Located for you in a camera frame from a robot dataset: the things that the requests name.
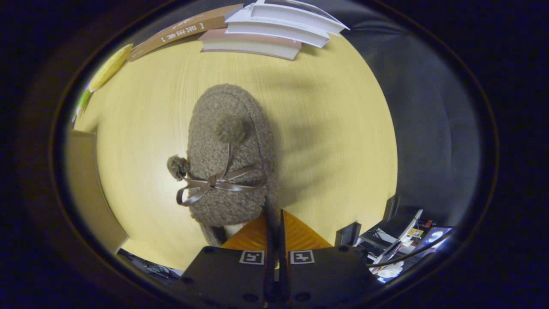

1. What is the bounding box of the brown book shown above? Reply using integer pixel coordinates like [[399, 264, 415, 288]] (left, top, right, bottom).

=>
[[128, 3, 244, 62]]

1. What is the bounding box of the white round cup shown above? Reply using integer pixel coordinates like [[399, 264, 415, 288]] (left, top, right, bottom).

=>
[[377, 264, 404, 279]]

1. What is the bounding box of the small green object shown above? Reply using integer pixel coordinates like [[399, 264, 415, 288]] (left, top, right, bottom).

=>
[[75, 88, 93, 121]]

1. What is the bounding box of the brown fuzzy shoe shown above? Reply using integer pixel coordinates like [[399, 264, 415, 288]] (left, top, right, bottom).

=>
[[166, 84, 279, 247]]

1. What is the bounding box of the yellow plush toy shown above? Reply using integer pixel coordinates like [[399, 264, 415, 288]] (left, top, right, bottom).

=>
[[87, 43, 133, 93]]

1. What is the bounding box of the black box-shaped device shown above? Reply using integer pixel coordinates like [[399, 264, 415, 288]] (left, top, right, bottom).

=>
[[335, 222, 362, 248]]

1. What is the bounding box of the grey-brown storage box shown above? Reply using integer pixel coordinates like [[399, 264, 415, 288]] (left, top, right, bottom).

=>
[[64, 129, 129, 254]]

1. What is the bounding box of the black cable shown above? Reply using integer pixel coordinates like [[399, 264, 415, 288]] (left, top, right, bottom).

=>
[[367, 232, 453, 269]]

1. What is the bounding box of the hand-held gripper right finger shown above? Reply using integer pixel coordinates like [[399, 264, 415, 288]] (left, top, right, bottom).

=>
[[280, 209, 379, 309]]

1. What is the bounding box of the plain white book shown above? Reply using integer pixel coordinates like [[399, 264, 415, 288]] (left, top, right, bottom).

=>
[[224, 9, 331, 48]]

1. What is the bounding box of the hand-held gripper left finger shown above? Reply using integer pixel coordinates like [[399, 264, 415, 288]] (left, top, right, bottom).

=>
[[171, 209, 277, 309]]

